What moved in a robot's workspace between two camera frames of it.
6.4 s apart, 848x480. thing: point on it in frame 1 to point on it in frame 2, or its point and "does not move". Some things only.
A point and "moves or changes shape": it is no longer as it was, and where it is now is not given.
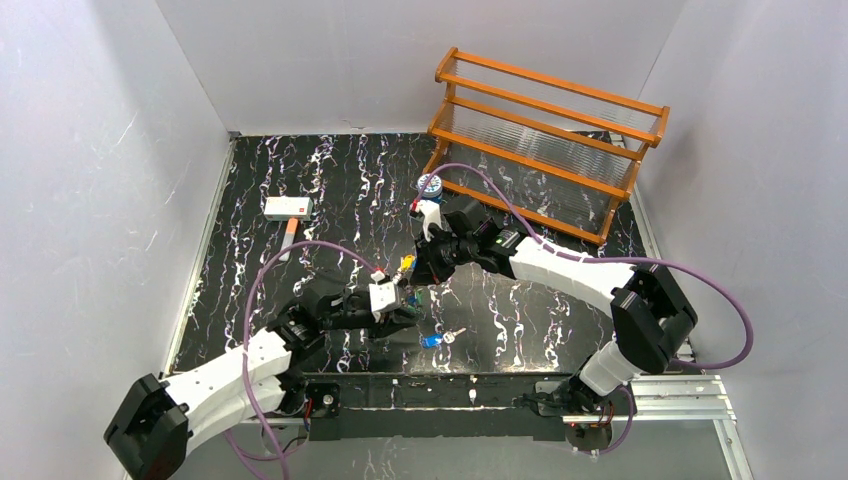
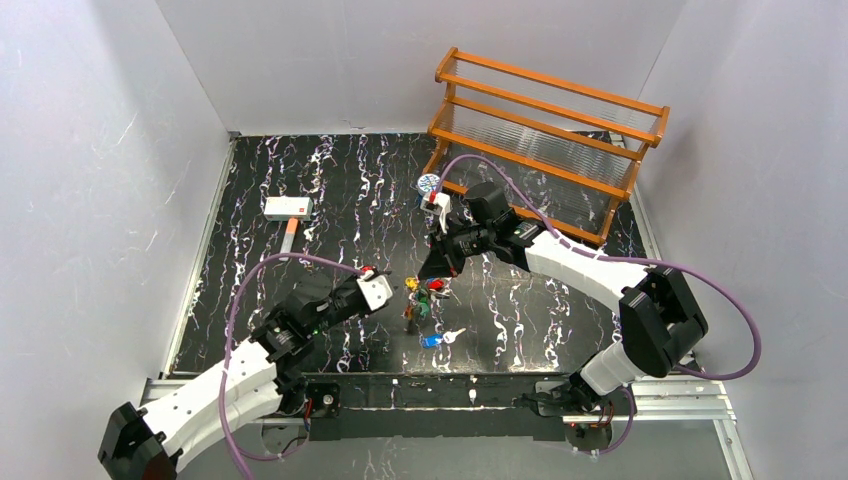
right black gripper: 429,258 to 456,244
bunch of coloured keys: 407,263 moves or changes shape
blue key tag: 431,341 does not move
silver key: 449,336 does not move
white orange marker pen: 288,238 does not move
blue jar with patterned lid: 434,191 does not move
